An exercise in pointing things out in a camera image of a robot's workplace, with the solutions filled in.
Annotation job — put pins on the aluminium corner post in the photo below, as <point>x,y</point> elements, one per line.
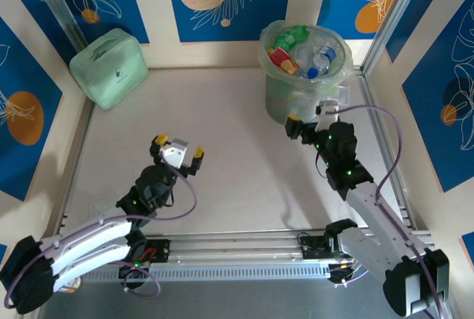
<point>392,19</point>
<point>61,4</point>

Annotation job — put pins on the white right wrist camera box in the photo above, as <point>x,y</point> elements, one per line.
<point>327,117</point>

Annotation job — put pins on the aluminium table side rail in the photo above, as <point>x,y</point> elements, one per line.
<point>84,130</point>
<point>376,123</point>

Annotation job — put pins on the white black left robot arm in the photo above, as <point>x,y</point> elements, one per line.
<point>92,237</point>

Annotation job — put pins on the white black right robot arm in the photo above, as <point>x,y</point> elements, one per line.
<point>370,208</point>

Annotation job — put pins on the small clear plastic box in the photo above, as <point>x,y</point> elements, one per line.
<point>344,94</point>

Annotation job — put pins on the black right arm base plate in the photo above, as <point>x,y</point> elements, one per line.
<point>311,248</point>

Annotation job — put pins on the clear bottle round blue logo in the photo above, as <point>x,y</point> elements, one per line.
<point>326,54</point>

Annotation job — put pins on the orange lid pill bottle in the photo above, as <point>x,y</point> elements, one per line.
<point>70,286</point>

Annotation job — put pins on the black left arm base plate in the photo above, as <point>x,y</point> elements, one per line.
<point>161,250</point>

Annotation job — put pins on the aluminium mounting rail frame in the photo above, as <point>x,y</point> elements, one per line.
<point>240,248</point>

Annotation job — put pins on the orange juice bottle red label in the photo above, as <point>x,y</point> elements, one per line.
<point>281,58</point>

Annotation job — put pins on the green bottle with lime label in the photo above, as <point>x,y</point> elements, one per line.
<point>290,37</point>

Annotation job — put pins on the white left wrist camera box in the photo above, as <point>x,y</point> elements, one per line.
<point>174,153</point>

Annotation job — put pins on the mint green zip pouch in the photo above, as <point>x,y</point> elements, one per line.
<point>109,69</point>

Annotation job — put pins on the bin with green liner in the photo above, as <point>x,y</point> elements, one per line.
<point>281,97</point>

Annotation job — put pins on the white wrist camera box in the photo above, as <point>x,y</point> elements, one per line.
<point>327,117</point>
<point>174,153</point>

